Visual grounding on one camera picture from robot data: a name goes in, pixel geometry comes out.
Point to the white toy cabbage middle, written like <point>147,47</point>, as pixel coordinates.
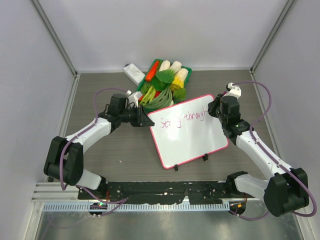
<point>175,67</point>

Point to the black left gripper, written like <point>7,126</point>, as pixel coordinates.
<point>142,120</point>

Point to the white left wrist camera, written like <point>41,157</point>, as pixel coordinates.
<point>133,98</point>

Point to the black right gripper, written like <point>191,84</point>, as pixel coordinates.
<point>213,105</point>

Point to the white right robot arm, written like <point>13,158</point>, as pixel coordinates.
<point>284,189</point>

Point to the pink framed whiteboard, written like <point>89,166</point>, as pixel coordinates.
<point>185,131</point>

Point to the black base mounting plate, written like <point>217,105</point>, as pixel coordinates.
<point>168,192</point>

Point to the white rectangular bottle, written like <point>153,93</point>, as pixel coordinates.
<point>134,73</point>

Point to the green plastic vegetable tray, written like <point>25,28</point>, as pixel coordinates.
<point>160,85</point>

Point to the light green toy celery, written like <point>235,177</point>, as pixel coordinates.
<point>149,96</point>

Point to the white slotted cable duct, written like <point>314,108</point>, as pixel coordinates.
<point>92,207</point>

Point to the round green toy leaf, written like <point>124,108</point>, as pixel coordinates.
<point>179,95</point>

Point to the white yellow toy cabbage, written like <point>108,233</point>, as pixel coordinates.
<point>179,79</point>

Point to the aluminium frame rail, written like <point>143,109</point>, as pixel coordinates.
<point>52,192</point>

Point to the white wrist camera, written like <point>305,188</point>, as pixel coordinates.
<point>133,98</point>
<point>232,90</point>

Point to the green toy long beans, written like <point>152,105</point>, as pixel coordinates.
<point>163,100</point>

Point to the white toy cabbage left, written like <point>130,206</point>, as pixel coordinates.
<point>165,65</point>

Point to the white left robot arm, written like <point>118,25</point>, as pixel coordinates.
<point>65,158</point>

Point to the orange toy carrot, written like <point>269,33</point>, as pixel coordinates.
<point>152,71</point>

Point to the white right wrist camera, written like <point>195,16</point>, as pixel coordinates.
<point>232,90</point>

